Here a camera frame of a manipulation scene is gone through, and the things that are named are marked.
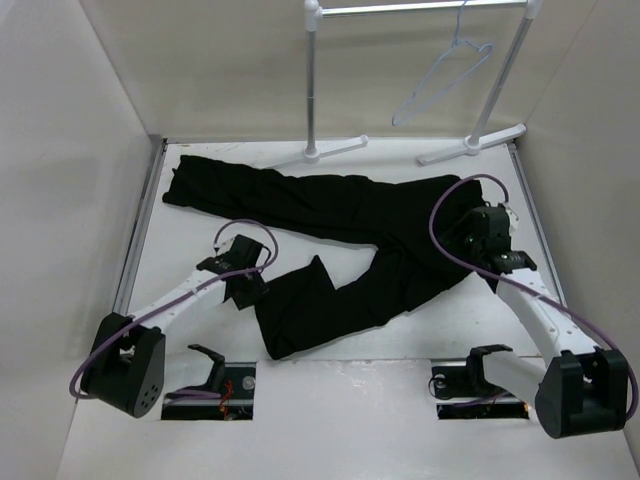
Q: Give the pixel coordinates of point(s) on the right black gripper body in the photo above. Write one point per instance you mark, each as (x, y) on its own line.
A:
(464, 244)

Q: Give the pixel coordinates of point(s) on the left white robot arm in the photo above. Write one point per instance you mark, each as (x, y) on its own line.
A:
(129, 368)

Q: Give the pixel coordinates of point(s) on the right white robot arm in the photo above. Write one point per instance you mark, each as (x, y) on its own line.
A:
(582, 387)

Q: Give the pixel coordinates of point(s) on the white clothes rack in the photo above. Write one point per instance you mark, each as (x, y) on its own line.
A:
(472, 144)

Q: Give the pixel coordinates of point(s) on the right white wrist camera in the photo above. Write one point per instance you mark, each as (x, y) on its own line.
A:
(511, 216)

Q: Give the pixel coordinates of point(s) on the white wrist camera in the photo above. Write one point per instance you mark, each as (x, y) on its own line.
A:
(223, 247)
(511, 216)

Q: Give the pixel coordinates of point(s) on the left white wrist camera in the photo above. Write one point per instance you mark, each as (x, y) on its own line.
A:
(223, 247)

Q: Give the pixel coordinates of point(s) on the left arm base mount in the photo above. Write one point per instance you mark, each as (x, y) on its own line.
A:
(201, 385)

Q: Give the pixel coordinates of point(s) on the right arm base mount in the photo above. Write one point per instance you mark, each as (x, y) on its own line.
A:
(457, 398)

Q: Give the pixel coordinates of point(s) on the light blue wire hanger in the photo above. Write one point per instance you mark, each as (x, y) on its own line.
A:
(463, 57)

